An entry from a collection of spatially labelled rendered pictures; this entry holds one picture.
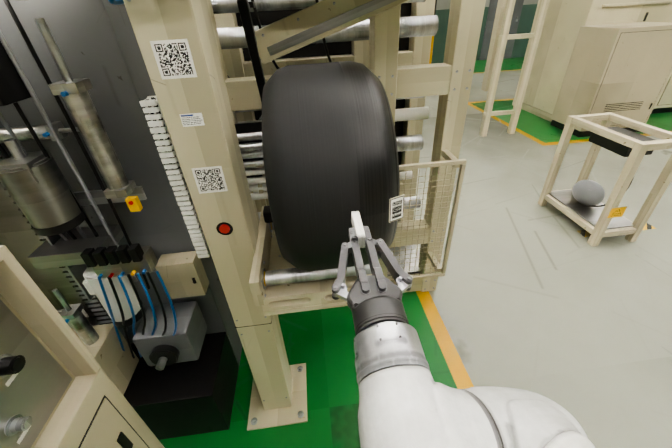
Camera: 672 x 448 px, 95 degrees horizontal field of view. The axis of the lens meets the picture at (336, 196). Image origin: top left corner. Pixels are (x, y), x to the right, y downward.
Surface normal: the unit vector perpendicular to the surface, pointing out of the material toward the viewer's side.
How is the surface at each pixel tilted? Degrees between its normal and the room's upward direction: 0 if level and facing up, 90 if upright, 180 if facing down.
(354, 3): 90
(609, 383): 0
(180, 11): 90
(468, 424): 29
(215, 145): 90
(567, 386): 0
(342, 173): 66
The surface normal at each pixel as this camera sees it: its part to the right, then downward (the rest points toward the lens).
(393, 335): -0.04, -0.77
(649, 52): 0.11, 0.51
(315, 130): 0.05, -0.20
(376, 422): -0.73, -0.48
